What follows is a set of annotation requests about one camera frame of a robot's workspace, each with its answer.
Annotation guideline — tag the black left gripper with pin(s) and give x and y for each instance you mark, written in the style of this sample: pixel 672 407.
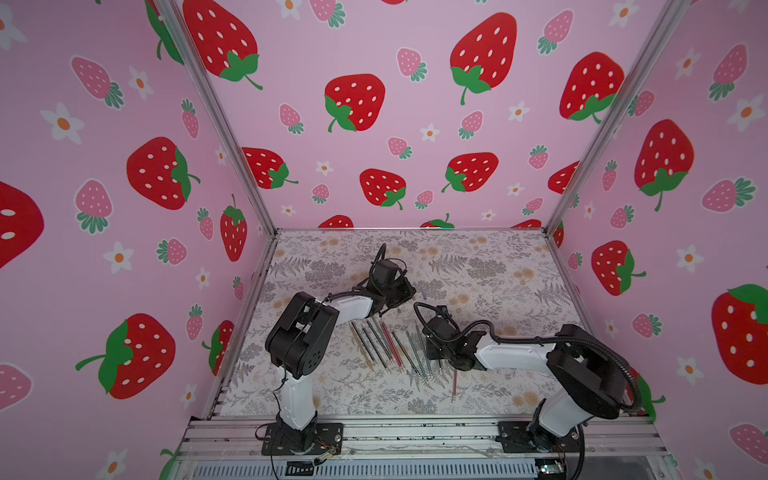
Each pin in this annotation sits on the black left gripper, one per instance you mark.
pixel 406 293

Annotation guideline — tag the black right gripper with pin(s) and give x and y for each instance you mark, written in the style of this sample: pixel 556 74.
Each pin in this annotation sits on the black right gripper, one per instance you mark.
pixel 436 346

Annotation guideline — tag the red striped pencil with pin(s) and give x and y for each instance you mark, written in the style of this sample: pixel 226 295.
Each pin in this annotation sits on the red striped pencil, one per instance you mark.
pixel 391 345

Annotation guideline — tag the blue pencil with clear cap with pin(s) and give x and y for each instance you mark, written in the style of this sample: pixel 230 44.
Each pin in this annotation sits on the blue pencil with clear cap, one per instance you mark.
pixel 381 339

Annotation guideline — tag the yellow pencil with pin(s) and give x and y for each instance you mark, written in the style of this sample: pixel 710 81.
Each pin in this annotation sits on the yellow pencil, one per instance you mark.
pixel 361 347

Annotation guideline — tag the dark blue striped pencil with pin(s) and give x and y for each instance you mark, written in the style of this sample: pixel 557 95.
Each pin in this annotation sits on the dark blue striped pencil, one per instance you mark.
pixel 374 347

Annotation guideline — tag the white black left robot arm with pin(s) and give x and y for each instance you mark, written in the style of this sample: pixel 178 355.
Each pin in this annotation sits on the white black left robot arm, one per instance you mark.
pixel 299 340

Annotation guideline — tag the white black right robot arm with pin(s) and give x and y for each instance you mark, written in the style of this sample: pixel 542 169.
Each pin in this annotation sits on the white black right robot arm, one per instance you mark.
pixel 594 381

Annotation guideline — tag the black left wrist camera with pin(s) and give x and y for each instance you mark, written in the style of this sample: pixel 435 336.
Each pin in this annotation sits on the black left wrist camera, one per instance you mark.
pixel 387 273

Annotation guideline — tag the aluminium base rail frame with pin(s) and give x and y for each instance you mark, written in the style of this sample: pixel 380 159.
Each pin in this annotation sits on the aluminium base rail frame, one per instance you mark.
pixel 423 447

